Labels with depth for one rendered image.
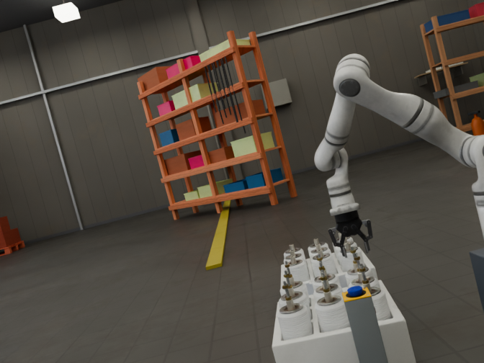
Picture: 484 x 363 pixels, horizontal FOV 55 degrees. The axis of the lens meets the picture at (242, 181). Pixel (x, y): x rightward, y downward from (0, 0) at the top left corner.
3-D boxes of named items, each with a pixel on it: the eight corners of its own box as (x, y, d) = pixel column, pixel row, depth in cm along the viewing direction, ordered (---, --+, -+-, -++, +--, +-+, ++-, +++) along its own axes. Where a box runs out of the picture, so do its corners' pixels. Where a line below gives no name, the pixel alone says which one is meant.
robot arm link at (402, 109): (344, 67, 117) (427, 115, 120) (348, 47, 123) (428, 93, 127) (325, 92, 124) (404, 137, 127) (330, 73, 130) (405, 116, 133)
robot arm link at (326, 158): (309, 163, 151) (316, 131, 141) (332, 156, 154) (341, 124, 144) (320, 177, 147) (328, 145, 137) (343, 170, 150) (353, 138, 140)
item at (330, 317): (356, 364, 135) (341, 305, 134) (325, 366, 139) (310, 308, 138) (361, 348, 144) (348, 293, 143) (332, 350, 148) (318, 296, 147)
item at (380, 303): (364, 346, 145) (350, 291, 144) (395, 340, 144) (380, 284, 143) (369, 360, 136) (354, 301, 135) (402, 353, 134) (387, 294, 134)
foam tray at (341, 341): (392, 326, 170) (380, 279, 169) (420, 379, 131) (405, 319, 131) (289, 347, 175) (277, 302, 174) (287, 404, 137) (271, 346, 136)
